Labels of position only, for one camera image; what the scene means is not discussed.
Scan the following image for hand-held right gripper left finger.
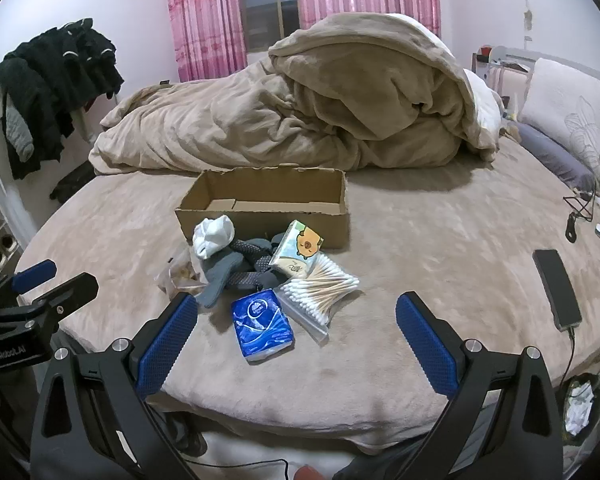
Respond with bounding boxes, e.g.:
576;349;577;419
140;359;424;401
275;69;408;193
30;292;216;480

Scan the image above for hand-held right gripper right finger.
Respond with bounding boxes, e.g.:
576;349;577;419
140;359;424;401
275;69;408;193
396;292;566;480

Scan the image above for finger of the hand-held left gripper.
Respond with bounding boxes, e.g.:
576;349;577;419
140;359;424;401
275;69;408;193
0;272;100;332
0;259;57;302

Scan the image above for clear plastic snack bag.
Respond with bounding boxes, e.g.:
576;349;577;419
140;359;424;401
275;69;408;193
155;255;206;301

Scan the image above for plain grey sock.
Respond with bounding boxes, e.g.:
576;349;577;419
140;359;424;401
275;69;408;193
195;250;246;309

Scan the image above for blue tissue packet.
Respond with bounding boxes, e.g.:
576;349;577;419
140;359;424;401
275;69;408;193
231;290;297;361

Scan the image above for white socks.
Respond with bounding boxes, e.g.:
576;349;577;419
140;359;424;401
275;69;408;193
192;215;237;261

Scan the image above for grey dotted socks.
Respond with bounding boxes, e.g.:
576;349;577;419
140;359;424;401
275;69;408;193
227;232;293;293

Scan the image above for bag of cotton swabs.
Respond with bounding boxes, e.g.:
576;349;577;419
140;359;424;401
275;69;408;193
275;252;361;346

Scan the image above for brown cardboard box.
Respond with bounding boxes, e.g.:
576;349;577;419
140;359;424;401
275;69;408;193
174;166;352;251

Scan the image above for cartoon print tissue pack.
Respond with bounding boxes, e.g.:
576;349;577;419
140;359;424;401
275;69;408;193
270;220;326;278

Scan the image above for beige bed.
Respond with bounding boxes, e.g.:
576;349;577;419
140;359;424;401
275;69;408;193
15;150;600;441

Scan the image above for black cloth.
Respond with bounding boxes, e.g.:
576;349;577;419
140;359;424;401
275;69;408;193
50;162;98;206

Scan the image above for black smartphone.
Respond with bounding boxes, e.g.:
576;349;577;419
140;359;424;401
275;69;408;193
532;249;583;332

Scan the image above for grey knitted garment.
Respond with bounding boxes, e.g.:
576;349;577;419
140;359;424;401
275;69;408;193
2;95;36;163

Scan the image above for trash bin with white bag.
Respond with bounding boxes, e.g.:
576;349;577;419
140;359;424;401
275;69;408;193
560;372;600;438

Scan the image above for pile of black clothes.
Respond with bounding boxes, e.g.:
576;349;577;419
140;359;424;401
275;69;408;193
0;18;126;181

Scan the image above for grey pillow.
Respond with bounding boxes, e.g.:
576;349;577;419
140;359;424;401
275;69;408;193
500;122;596;193

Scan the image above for beige fleece duvet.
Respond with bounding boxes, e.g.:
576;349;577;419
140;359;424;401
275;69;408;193
89;12;503;176

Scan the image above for white floral pillow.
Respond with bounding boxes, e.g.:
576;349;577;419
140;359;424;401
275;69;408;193
517;57;600;196

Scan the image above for white bedside shelf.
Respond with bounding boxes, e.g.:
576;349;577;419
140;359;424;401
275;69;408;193
470;45;536;96

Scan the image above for window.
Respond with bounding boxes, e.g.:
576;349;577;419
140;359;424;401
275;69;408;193
235;0;301;53

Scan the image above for black charging cable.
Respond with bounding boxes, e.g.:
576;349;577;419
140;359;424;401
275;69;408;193
560;327;579;391

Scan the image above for thin black cable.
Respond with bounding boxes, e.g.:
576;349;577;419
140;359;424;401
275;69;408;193
180;457;291;480

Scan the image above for black wire with plug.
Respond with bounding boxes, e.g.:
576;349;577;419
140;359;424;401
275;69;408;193
562;180;598;243

